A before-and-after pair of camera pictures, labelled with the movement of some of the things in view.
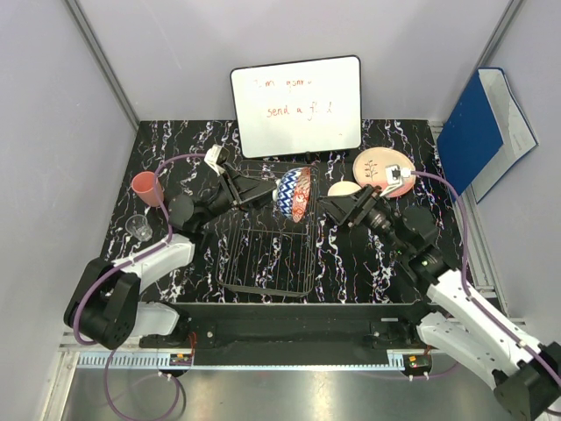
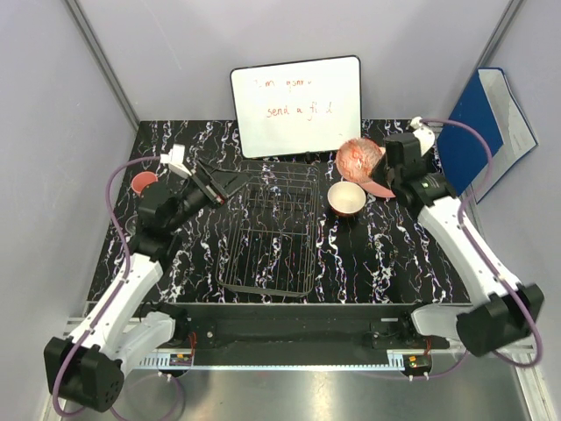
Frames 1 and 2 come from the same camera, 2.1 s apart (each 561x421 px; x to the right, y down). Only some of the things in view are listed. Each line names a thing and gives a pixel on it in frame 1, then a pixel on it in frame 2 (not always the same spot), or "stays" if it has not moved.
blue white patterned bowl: x=284 y=189 → x=358 y=159
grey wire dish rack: x=260 y=249 stays
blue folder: x=486 y=137 stays
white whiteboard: x=298 y=107 stays
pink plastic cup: x=143 y=184 stays
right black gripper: x=340 y=207 → x=377 y=174
